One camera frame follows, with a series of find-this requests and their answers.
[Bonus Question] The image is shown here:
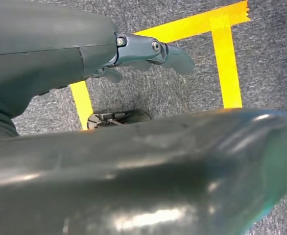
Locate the dark glossy robot leg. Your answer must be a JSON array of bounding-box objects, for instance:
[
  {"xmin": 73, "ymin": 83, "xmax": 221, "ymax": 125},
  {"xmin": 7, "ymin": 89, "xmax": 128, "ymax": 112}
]
[{"xmin": 0, "ymin": 108, "xmax": 287, "ymax": 235}]

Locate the yellow floor tape square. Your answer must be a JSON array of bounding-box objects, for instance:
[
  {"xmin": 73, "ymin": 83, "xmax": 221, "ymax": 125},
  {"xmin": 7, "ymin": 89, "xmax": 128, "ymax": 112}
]
[{"xmin": 70, "ymin": 0, "xmax": 251, "ymax": 131}]

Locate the black right camera bracket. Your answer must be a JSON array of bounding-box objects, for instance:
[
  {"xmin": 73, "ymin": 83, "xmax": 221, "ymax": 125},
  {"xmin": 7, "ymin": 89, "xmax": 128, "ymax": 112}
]
[{"xmin": 98, "ymin": 109, "xmax": 151, "ymax": 127}]

